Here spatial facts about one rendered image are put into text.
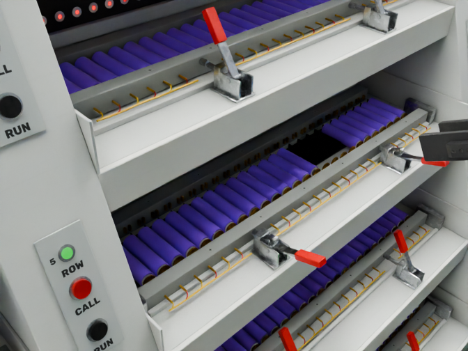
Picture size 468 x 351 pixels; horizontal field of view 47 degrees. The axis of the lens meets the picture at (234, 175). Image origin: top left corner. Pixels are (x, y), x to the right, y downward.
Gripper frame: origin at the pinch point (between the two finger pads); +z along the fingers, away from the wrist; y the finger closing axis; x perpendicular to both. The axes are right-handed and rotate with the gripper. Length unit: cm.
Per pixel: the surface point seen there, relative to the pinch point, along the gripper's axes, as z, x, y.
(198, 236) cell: 21.4, 2.6, 21.6
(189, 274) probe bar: 18.1, 4.5, 26.0
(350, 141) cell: 23.2, 2.2, -8.6
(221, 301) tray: 15.6, 8.2, 24.7
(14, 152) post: 9.3, -14.5, 39.4
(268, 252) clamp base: 15.6, 6.4, 17.0
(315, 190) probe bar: 19.2, 4.3, 4.4
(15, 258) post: 10.5, -7.1, 42.2
